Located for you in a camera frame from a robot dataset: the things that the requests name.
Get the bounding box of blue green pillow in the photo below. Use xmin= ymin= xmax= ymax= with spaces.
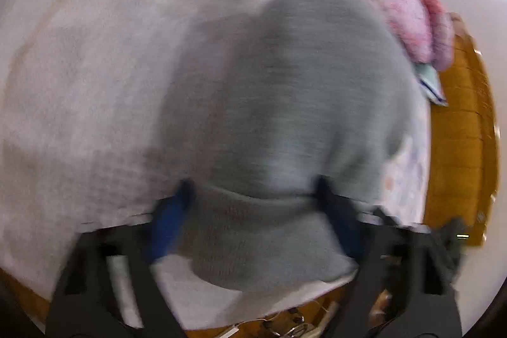
xmin=414 ymin=61 xmax=451 ymax=107

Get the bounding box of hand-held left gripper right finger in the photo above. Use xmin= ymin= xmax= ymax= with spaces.
xmin=315 ymin=175 xmax=464 ymax=338

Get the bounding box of grey zip hoodie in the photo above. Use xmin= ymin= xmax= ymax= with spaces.
xmin=154 ymin=0 xmax=421 ymax=293

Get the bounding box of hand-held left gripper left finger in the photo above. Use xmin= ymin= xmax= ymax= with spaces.
xmin=45 ymin=179 xmax=197 ymax=338

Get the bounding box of wooden headboard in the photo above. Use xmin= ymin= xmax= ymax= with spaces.
xmin=422 ymin=12 xmax=500 ymax=248

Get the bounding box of bed with pale floral sheet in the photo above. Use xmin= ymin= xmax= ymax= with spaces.
xmin=0 ymin=0 xmax=433 ymax=330

